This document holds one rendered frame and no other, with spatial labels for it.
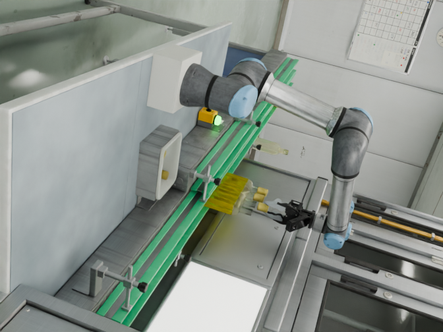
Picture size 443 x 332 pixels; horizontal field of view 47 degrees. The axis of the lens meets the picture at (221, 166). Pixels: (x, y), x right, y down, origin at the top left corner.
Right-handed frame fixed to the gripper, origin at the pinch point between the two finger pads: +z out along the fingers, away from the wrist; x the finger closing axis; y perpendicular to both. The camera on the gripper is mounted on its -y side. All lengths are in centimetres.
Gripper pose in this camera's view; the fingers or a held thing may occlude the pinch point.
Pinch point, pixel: (265, 208)
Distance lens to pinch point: 217.3
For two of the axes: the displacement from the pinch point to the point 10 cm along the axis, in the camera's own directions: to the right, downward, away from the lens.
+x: 1.6, -8.5, -5.0
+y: 3.3, -4.3, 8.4
